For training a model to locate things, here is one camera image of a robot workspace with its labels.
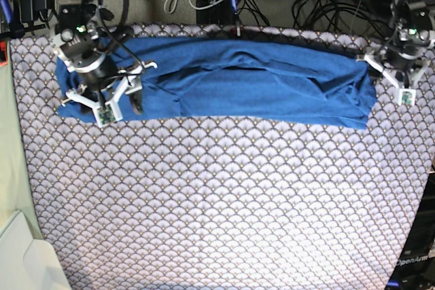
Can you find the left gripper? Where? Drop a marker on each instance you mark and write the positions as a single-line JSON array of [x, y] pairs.
[[397, 57]]

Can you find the blue long-sleeve T-shirt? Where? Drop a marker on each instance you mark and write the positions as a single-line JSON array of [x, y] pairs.
[[197, 76]]

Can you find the black OpenArm case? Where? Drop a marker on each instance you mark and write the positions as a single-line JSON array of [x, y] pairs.
[[415, 267]]

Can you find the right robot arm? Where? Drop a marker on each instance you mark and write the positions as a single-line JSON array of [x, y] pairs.
[[83, 42]]

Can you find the fan-patterned table cloth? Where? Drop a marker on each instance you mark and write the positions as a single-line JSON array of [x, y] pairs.
[[222, 202]]

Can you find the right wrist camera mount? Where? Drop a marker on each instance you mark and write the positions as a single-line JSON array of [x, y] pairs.
[[108, 103]]

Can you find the white plastic bin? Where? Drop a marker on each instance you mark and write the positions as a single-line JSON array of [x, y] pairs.
[[26, 262]]

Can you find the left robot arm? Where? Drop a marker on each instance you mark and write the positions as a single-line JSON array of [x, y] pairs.
[[411, 21]]

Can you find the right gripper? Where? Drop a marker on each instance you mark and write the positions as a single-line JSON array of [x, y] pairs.
[[94, 70]]

